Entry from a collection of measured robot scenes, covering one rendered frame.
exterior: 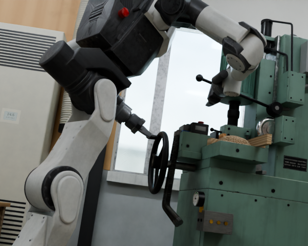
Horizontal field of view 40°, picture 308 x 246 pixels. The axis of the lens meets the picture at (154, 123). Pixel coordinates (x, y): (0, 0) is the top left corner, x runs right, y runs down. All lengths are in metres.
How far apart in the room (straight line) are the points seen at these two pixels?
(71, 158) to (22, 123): 1.76
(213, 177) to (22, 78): 1.83
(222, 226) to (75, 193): 0.64
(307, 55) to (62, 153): 1.28
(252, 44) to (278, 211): 0.77
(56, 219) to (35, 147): 1.77
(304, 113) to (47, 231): 1.33
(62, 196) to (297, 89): 1.21
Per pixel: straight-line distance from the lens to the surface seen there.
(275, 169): 2.02
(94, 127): 1.40
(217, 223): 1.69
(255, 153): 1.77
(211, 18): 1.46
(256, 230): 1.85
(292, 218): 1.92
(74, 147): 1.38
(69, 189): 1.32
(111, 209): 3.27
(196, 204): 1.68
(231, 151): 1.72
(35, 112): 3.11
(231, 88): 1.67
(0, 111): 3.16
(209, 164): 1.79
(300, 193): 1.95
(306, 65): 2.14
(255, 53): 1.46
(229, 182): 1.80
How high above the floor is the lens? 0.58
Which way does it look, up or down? 12 degrees up
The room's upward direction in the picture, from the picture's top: 8 degrees clockwise
